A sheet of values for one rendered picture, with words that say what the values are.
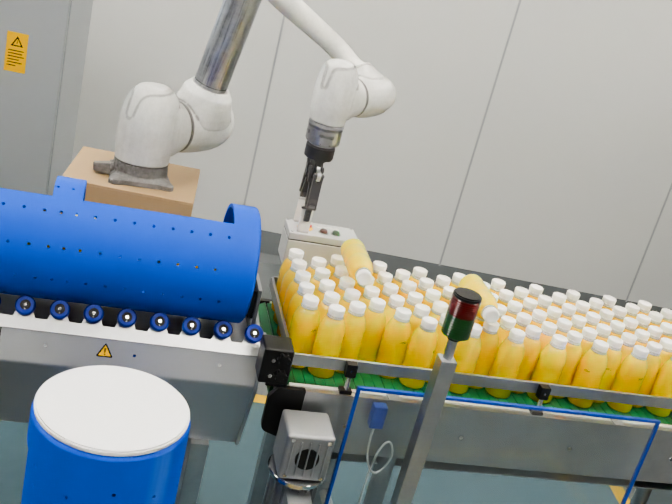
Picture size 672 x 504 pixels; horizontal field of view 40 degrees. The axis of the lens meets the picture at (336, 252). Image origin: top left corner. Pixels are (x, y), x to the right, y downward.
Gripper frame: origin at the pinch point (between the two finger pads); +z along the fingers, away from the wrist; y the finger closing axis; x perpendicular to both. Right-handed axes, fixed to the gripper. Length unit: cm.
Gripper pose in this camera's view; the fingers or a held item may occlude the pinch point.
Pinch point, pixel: (303, 216)
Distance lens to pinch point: 238.9
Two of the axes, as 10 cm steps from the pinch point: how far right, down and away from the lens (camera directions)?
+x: 9.6, 1.6, 2.5
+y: 1.6, 4.2, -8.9
